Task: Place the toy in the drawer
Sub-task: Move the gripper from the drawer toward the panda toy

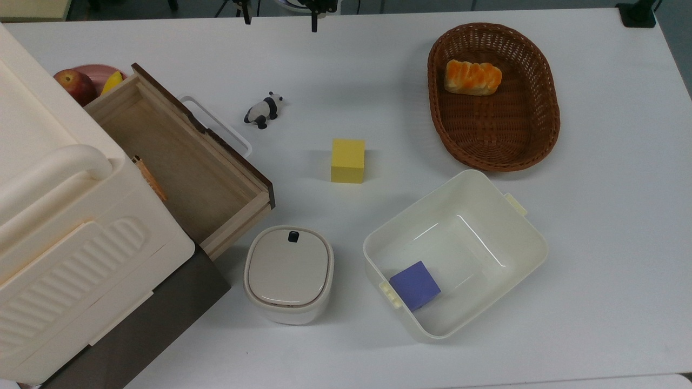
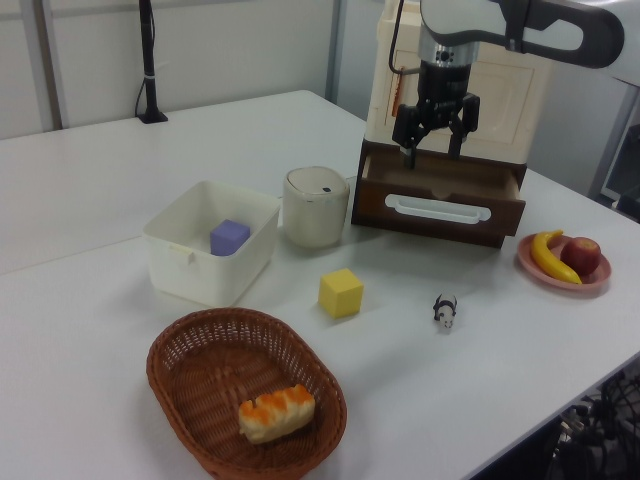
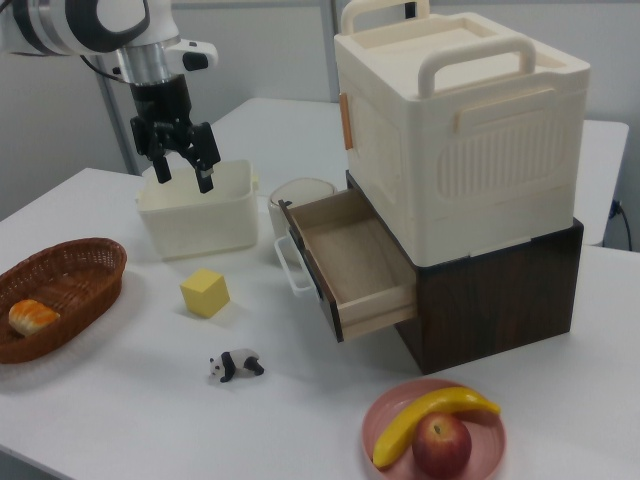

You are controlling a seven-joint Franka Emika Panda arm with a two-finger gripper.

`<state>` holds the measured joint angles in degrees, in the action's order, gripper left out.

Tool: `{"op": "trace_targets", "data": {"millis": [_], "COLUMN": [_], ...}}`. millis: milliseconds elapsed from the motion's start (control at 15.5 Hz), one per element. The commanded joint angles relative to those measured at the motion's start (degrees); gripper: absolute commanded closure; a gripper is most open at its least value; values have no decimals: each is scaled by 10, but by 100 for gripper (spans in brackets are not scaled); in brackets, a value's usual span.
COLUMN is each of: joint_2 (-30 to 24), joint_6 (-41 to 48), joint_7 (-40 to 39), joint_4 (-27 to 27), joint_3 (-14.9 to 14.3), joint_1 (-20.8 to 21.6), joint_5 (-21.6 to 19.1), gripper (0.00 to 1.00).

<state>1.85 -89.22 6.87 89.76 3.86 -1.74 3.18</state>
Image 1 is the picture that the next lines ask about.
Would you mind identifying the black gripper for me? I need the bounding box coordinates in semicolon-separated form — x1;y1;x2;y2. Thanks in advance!
234;0;339;33

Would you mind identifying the black white panda toy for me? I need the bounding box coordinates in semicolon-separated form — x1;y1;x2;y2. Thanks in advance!
244;92;284;130

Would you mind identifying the yellow cube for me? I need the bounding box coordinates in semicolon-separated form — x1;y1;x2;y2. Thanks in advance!
331;138;366;184

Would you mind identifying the yellow banana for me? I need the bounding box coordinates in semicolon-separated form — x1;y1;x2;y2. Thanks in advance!
101;71;124;96

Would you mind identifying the pink plate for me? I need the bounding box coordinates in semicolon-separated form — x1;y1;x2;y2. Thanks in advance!
73;64;128;98

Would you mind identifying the orange glazed bread loaf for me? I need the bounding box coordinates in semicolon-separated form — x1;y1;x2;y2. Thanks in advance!
444;59;503;97

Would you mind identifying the red apple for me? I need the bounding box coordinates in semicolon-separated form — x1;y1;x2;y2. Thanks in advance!
54;69;98;106

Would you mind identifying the brown wicker basket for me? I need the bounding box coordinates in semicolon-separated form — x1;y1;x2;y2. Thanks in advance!
427;22;561;173

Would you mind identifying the tan desk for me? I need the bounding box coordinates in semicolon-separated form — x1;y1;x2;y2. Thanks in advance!
0;0;74;22

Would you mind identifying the beige lidded trash can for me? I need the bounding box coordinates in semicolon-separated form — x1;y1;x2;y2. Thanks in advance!
243;225;335;326

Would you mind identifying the white plastic bin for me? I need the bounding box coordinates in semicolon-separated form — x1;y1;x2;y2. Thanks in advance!
363;169;549;343

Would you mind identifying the purple cube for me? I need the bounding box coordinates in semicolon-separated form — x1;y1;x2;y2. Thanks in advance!
389;261;442;312

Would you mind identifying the dark brown cabinet base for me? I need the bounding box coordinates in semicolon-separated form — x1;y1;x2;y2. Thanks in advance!
41;246;231;389

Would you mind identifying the cream plastic cabinet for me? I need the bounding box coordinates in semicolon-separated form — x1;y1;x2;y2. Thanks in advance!
0;24;196;385

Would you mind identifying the wooden drawer with white handle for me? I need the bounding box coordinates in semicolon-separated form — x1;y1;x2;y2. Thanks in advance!
84;63;276;262

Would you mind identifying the orange cabinet door handle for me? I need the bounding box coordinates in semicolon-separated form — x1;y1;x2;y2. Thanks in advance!
131;155;168;202

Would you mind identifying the black clamp mount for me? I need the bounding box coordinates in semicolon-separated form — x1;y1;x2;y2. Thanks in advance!
615;0;657;29

